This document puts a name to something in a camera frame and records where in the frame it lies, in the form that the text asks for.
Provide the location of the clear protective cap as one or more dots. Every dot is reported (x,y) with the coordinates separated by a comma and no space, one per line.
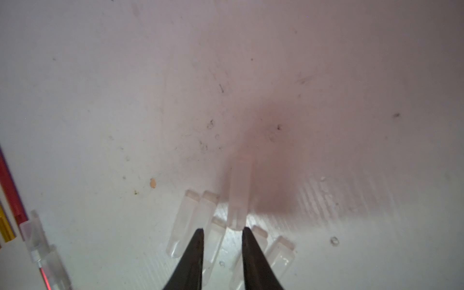
(204,212)
(280,256)
(239,193)
(180,232)
(237,280)
(212,246)

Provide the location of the gold carving knife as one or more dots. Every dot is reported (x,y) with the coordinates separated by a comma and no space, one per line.
(7,231)

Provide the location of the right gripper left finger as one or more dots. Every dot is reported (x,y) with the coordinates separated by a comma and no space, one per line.
(188,274)

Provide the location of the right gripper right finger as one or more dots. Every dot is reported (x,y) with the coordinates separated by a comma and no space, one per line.
(257,272)

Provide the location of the red carving knife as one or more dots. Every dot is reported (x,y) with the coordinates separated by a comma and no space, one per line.
(12,195)
(36,242)
(54,270)

